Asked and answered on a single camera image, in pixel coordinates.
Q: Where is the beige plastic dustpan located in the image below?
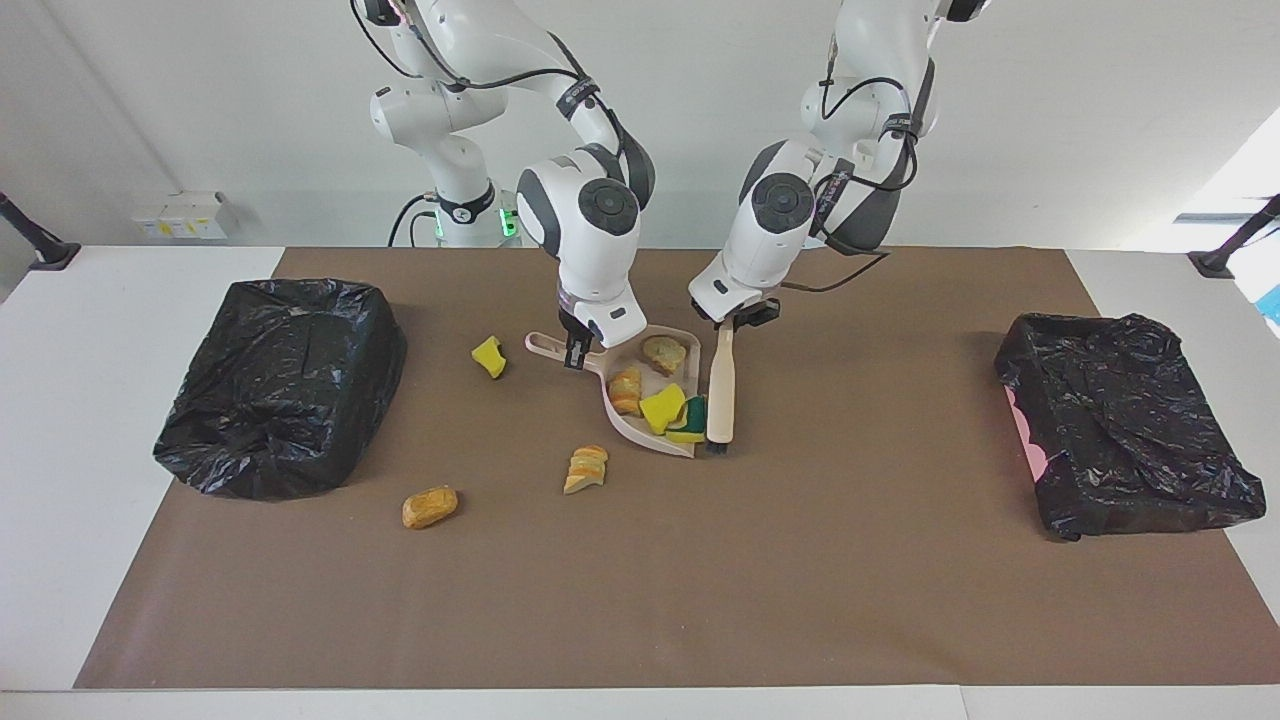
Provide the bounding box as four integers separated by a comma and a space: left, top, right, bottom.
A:
524, 325, 704, 460

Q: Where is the long pale bread chunk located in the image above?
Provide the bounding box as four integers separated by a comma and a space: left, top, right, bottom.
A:
607, 367, 644, 417

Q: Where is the beige brush with black bristles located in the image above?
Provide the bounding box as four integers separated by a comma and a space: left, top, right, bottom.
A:
705, 322, 738, 456

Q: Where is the round pale bread chunk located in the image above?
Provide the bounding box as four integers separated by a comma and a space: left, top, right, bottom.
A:
640, 335, 689, 378

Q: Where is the wavy yellow sponge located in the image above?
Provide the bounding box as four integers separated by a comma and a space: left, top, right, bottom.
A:
639, 383, 689, 437

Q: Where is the yellow and green sponge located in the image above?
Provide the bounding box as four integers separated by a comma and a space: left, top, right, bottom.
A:
664, 395, 708, 445

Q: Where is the pink plastic bin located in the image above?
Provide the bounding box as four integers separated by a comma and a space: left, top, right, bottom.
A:
1005, 385, 1051, 483

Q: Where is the black trash bag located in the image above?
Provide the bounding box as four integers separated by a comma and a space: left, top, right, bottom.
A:
152, 278, 408, 501
994, 312, 1267, 542

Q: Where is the sliced croissant piece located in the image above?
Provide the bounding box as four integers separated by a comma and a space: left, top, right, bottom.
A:
563, 445, 610, 496

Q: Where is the brown bread roll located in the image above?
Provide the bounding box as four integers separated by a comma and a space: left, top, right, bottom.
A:
401, 485, 460, 531

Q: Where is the brown table mat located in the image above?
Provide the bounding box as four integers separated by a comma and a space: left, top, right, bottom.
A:
75, 247, 1280, 689

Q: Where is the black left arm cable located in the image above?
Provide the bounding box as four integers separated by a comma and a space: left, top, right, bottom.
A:
780, 40, 921, 294

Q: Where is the black right base cable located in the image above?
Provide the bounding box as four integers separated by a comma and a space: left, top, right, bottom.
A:
387, 193, 441, 248

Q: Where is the white wall socket box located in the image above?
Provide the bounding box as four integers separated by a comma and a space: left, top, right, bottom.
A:
130, 190, 241, 241

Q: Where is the black camera stand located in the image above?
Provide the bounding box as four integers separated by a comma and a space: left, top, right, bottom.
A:
0, 190, 82, 272
1187, 193, 1280, 279

